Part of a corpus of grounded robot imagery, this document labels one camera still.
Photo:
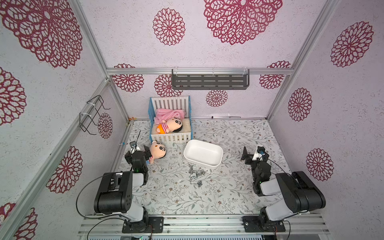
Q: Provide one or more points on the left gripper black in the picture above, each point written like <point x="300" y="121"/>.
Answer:
<point x="144" y="151"/>

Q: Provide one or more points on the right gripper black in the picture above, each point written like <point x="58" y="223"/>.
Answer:
<point x="250" y="157"/>

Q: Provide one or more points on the white plastic storage box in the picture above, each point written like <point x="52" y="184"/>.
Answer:
<point x="204" y="154"/>

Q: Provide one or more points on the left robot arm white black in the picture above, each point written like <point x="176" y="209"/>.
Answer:
<point x="115" y="193"/>

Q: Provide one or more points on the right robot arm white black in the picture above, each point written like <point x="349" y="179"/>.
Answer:
<point x="299" y="193"/>

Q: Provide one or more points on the plush doll on table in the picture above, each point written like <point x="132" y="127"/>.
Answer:
<point x="157" y="150"/>

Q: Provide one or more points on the plush doll in crib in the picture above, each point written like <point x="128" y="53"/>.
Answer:
<point x="170" y="126"/>

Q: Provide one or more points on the pink blanket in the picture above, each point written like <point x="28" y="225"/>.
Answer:
<point x="163" y="115"/>

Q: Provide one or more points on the blue white toy crib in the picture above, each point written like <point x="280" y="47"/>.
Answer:
<point x="174" y="103"/>

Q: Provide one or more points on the black wire wall rack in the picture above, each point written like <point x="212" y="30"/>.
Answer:
<point x="87" y="118"/>

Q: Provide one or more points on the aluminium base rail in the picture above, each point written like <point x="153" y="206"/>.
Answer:
<point x="206" y="225"/>

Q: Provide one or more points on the grey wall shelf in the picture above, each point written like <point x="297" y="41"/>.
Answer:
<point x="210" y="82"/>

